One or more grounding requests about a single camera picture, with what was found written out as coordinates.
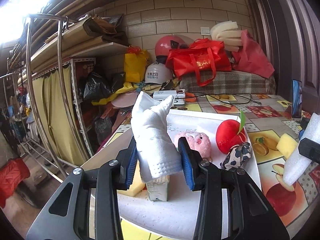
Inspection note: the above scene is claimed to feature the black white patterned scrunchie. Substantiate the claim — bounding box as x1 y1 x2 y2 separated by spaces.
220 142 252 170

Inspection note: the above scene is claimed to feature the black cable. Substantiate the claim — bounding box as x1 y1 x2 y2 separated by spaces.
184 93 262 106

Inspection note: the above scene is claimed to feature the white shallow cardboard box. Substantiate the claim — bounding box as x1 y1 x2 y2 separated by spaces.
81 109 261 239

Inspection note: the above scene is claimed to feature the black plastic bag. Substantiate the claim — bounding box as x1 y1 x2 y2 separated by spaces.
83 72 126 101

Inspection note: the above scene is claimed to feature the metal shelf rack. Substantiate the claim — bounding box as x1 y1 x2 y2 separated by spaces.
7 13 131 160

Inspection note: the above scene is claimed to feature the black power adapter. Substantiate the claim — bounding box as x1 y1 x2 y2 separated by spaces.
300 117 310 130

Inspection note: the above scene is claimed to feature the yellow green sponge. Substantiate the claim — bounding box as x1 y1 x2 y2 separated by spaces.
276 133 298 159

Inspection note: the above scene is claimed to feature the white helmet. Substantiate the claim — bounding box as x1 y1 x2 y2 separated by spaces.
144 62 173 85

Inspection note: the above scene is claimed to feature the pink plush toy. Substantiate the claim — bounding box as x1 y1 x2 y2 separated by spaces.
174 131 212 161

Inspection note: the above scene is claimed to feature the white foam block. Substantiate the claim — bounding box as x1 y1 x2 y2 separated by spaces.
283 113 319 186

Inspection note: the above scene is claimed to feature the red plush apple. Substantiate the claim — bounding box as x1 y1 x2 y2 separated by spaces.
216 111 247 154

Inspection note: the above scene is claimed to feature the cream foam roll stack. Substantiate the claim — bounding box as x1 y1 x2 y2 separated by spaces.
210 21 242 52

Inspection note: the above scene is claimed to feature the dark red fabric bag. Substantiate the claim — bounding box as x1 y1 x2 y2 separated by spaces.
232 30 274 79

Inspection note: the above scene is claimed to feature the orange scissors handle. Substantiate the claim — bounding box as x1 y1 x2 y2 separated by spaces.
185 92 197 102

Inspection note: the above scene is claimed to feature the yellow shopping bag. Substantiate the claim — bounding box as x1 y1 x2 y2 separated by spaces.
124 46 150 83

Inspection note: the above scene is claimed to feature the plaid covered cushion bench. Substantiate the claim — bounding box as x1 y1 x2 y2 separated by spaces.
180 70 276 94

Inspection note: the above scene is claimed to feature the red tote bag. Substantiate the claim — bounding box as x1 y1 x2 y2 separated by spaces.
165 38 232 87

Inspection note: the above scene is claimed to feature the fruit pattern tablecloth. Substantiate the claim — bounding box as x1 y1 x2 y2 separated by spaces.
100 93 320 240

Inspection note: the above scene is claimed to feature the red helmet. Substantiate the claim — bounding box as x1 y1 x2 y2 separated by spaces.
155 35 188 64

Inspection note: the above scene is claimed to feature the chrome clothes rack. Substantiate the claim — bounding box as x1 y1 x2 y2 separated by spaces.
25 13 75 178

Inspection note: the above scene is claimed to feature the small yellow foam piece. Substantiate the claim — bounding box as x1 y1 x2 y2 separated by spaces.
117 162 145 197

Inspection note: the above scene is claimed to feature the yellow curtain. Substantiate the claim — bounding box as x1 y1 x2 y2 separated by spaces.
33 70 85 166

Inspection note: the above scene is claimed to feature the white power bank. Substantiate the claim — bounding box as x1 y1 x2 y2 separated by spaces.
152 89 185 106

